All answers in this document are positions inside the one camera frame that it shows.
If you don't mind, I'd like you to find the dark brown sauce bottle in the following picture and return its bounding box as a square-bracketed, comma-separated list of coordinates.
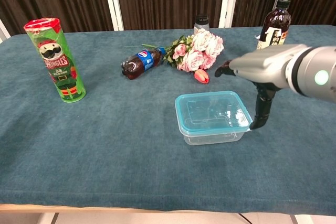
[256, 0, 291, 50]

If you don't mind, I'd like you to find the clear plastic container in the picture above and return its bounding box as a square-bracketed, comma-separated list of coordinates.
[178, 123, 247, 146]

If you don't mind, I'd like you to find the green Pringles can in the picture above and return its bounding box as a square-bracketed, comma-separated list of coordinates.
[23, 17, 87, 103]

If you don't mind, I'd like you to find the Pepsi cola bottle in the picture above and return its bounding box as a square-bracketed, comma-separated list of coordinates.
[121, 47, 167, 81]

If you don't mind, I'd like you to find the red tulip flower head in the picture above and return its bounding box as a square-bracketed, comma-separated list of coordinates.
[194, 69, 210, 84]

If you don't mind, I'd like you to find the pink artificial flower bouquet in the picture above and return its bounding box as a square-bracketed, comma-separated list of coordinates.
[141, 28, 225, 73]

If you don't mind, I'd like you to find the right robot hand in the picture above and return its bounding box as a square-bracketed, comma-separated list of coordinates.
[214, 44, 313, 130]

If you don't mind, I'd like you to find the grey bottle black cap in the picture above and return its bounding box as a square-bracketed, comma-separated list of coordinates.
[193, 14, 210, 36]

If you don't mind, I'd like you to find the teal tablecloth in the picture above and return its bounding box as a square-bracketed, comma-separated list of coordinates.
[0, 24, 336, 216]

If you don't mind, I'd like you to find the teal plastic lid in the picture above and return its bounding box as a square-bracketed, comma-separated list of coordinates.
[174, 90, 254, 133]

